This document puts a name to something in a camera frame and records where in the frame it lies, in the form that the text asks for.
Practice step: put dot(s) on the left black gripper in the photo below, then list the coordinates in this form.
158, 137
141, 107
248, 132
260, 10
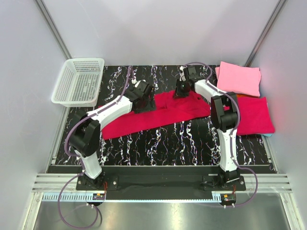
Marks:
150, 106

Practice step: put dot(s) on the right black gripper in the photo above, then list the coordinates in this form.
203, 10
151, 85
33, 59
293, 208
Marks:
178, 94

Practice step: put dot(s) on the crimson t shirt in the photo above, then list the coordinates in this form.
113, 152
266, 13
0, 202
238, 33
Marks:
254, 117
169, 110

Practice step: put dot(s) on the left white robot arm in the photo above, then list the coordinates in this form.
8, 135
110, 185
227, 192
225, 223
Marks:
84, 137

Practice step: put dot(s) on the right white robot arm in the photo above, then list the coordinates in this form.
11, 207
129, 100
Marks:
225, 117

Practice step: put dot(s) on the folded pink t shirt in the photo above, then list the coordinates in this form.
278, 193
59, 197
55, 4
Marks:
238, 79

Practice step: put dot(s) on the black marble pattern mat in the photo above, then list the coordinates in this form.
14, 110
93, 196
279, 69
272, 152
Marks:
189, 143

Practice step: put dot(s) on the folded orange t shirt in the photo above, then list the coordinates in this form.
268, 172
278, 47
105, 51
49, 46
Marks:
241, 95

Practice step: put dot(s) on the white plastic basket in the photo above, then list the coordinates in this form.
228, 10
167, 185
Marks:
79, 82

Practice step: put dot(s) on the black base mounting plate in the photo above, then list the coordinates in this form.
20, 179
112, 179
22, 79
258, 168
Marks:
155, 194

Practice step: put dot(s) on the aluminium frame rail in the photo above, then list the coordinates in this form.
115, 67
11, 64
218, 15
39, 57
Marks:
277, 183

